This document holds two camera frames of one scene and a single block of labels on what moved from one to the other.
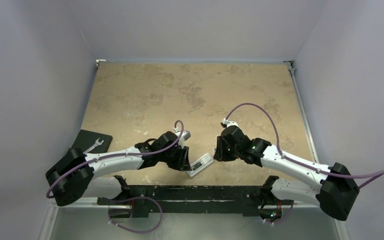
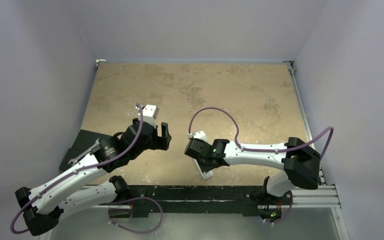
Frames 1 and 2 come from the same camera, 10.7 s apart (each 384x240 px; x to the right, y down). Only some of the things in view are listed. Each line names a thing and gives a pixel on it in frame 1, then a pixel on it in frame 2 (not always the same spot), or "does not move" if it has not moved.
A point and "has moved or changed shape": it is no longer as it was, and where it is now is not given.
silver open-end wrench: (97, 143) does not move
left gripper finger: (186, 165) -> (166, 137)
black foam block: (86, 139) does not move
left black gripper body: (174, 158) -> (154, 142)
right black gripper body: (221, 148) -> (192, 149)
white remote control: (199, 164) has moved or changed shape
